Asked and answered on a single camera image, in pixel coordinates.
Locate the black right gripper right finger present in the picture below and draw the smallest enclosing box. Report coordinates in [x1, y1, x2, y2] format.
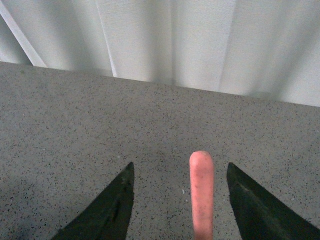
[226, 162, 320, 240]

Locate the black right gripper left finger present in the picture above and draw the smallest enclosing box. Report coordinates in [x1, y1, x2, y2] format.
[53, 162, 134, 240]

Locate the white curtain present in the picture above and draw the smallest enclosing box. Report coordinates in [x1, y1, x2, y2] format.
[0, 0, 320, 106]

